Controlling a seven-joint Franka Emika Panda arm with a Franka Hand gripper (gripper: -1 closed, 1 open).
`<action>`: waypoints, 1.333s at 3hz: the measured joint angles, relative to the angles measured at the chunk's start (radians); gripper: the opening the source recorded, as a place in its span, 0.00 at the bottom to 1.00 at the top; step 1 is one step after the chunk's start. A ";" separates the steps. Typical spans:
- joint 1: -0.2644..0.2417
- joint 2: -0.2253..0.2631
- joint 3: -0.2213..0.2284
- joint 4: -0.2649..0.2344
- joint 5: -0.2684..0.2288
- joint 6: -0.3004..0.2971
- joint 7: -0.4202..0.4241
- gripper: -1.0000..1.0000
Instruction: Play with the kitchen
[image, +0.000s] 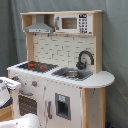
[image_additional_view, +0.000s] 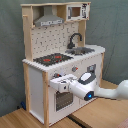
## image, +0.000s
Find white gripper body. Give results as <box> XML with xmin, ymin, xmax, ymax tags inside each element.
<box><xmin>0</xmin><ymin>77</ymin><xmax>21</xmax><ymax>90</ymax></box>

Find red oven knob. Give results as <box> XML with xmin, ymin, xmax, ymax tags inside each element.
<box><xmin>32</xmin><ymin>81</ymin><xmax>37</xmax><ymax>87</ymax></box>
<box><xmin>13</xmin><ymin>76</ymin><xmax>19</xmax><ymax>81</ymax></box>

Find white oven door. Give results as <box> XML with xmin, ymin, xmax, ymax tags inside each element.
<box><xmin>12</xmin><ymin>81</ymin><xmax>44</xmax><ymax>120</ymax></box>

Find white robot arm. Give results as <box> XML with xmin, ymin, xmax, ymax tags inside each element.
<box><xmin>0</xmin><ymin>77</ymin><xmax>41</xmax><ymax>128</ymax></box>

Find wooden toy kitchen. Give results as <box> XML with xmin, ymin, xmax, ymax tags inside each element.
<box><xmin>8</xmin><ymin>10</ymin><xmax>114</xmax><ymax>128</ymax></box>

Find black stovetop red burners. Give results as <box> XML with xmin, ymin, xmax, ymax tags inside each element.
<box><xmin>20</xmin><ymin>61</ymin><xmax>56</xmax><ymax>73</ymax></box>

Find white fridge door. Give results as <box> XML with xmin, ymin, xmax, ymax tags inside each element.
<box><xmin>45</xmin><ymin>81</ymin><xmax>82</xmax><ymax>128</ymax></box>

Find grey range hood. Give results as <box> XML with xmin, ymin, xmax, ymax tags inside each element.
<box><xmin>25</xmin><ymin>15</ymin><xmax>54</xmax><ymax>34</ymax></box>

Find grey sink basin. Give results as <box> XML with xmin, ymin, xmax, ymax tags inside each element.
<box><xmin>53</xmin><ymin>67</ymin><xmax>92</xmax><ymax>81</ymax></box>

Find black faucet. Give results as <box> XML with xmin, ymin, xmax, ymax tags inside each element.
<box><xmin>75</xmin><ymin>50</ymin><xmax>95</xmax><ymax>71</ymax></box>

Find toy microwave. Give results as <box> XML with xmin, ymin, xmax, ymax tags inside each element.
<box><xmin>55</xmin><ymin>14</ymin><xmax>92</xmax><ymax>34</ymax></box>

